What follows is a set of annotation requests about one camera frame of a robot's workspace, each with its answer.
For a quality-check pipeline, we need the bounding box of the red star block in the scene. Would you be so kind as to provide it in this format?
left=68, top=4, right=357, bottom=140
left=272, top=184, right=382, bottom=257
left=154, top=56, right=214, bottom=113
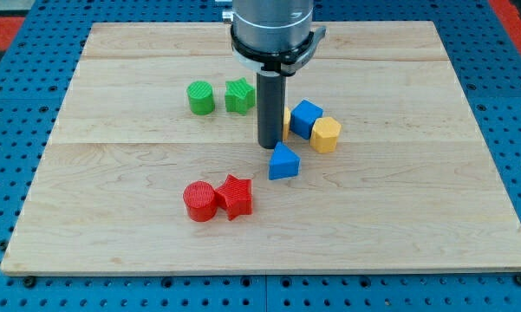
left=214, top=174, right=252, bottom=221

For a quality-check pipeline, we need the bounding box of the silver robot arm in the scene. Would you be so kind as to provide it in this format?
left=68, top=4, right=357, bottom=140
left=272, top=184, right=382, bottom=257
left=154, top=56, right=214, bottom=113
left=216, top=0, right=326, bottom=77

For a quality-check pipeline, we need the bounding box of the green star block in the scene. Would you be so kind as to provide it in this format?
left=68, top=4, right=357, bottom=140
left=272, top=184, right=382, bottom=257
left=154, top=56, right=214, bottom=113
left=225, top=78, right=256, bottom=115

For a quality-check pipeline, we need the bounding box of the red cylinder block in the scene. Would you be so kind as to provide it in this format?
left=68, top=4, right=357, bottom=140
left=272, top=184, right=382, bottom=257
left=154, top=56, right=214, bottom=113
left=183, top=181, right=218, bottom=222

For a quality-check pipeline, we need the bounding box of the green cylinder block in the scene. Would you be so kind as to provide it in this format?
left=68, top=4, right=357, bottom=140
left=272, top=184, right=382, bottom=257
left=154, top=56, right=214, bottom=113
left=186, top=81, right=215, bottom=115

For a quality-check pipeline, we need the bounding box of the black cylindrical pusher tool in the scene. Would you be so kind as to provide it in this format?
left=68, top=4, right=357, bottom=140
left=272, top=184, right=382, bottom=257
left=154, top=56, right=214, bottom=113
left=256, top=74, right=286, bottom=149

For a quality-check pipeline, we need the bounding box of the blue triangle block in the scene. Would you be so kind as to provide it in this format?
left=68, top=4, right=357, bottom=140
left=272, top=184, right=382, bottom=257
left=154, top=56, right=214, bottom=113
left=268, top=142, right=301, bottom=180

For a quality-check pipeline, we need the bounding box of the blue cube block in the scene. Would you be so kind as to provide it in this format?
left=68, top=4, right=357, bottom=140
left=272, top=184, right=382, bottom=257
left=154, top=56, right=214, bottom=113
left=290, top=100, right=323, bottom=140

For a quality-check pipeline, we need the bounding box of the light wooden board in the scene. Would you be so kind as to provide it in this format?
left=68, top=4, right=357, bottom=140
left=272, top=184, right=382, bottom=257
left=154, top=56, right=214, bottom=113
left=1, top=21, right=521, bottom=276

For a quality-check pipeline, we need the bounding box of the yellow hexagon block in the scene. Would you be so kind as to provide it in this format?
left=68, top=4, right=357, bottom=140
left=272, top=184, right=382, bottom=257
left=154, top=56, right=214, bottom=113
left=309, top=117, right=342, bottom=153

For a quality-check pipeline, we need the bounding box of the yellow heart block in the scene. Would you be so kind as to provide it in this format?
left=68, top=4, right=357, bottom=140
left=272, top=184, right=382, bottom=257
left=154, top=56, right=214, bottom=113
left=283, top=107, right=291, bottom=141

